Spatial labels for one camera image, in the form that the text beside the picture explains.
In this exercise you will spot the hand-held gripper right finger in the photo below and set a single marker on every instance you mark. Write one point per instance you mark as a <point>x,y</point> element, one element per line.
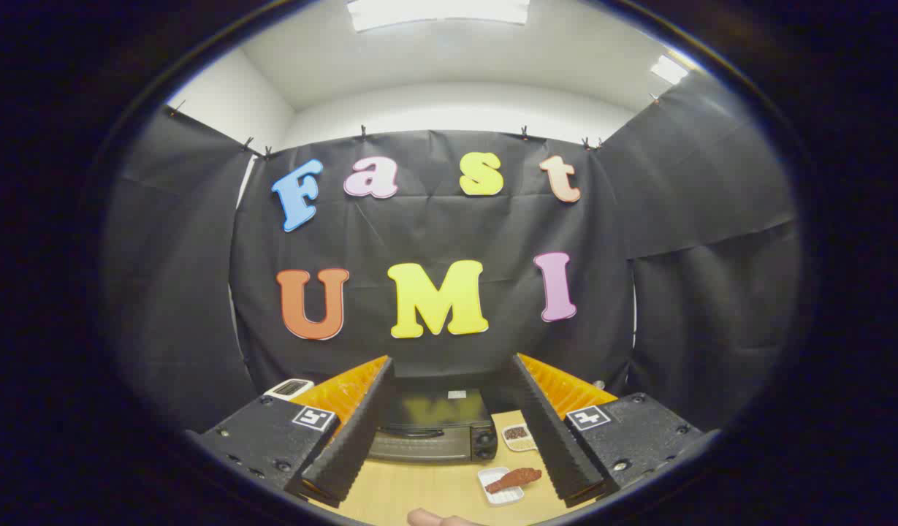
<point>547,438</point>

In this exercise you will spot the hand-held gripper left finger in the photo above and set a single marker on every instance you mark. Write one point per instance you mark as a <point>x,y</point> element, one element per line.
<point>354,438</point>

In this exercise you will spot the brown meat steak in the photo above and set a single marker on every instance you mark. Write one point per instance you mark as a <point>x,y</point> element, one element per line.
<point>514,478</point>

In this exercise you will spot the black toaster oven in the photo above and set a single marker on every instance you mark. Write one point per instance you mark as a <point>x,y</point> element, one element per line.
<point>434,420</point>

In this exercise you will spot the white bread toaster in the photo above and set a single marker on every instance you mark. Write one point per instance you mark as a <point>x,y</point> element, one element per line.
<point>288,387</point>

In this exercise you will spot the white divided dish with seeds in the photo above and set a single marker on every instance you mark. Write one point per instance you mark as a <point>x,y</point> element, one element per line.
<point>518,436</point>

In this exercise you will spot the white rectangular tray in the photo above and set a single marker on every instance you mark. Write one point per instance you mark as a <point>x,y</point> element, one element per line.
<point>503,497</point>

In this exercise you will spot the small ceiling light panel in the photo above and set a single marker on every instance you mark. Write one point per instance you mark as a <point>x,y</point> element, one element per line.
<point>669,69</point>

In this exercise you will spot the large ceiling light panel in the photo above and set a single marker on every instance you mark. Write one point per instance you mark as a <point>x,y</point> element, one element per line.
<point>438,11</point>

